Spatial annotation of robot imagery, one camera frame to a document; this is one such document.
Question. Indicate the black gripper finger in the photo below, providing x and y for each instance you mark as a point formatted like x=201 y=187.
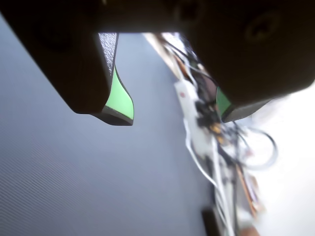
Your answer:
x=61 y=61
x=258 y=61

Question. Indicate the white power strip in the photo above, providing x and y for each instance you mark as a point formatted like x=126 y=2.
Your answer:
x=189 y=103

